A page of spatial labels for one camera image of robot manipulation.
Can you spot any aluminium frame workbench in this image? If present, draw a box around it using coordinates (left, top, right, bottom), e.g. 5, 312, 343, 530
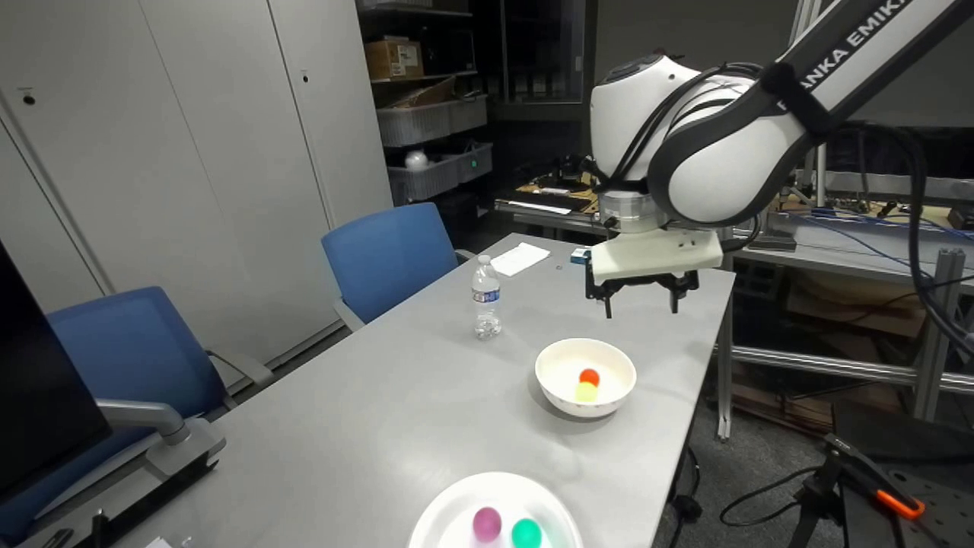
724, 169, 974, 439

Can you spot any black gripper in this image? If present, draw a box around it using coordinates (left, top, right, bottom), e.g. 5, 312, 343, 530
582, 266, 702, 320

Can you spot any white cabinet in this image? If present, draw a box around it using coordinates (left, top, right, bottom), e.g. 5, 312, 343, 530
0, 0, 397, 367

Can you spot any white plate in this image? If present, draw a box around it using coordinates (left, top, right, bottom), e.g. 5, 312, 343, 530
404, 468, 587, 548

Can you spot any black clamp with orange handle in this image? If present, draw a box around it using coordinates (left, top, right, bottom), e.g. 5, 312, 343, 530
790, 434, 929, 548

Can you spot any dark storage shelf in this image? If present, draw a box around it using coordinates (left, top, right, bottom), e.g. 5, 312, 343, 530
355, 0, 500, 208

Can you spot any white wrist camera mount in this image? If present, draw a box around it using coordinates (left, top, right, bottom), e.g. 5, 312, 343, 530
587, 226, 727, 289

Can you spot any brown cardboard box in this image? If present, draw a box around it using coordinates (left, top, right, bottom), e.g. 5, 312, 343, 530
361, 33, 427, 82

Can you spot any black monitor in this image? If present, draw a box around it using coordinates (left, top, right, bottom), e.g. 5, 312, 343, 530
0, 241, 116, 500

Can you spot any purple ball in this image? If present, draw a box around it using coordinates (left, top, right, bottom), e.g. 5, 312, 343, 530
472, 505, 504, 543

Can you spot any white bowl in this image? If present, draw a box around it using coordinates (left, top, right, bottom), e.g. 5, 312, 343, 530
534, 335, 638, 419

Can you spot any white paper sheet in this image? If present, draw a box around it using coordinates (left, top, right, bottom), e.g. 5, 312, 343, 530
490, 241, 555, 279

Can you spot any clear plastic water bottle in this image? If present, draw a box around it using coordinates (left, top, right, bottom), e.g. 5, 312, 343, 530
469, 254, 504, 343

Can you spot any blue office chair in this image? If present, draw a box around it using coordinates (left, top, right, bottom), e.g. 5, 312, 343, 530
0, 283, 232, 546
319, 201, 462, 332

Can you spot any green ball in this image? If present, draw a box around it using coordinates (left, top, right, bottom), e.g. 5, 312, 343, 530
510, 514, 546, 548

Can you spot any black optical breadboard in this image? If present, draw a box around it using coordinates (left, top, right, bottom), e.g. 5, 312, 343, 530
900, 493, 974, 548

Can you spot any grey storage bin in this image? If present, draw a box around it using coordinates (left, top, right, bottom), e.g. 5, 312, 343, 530
375, 92, 490, 152
386, 141, 497, 208

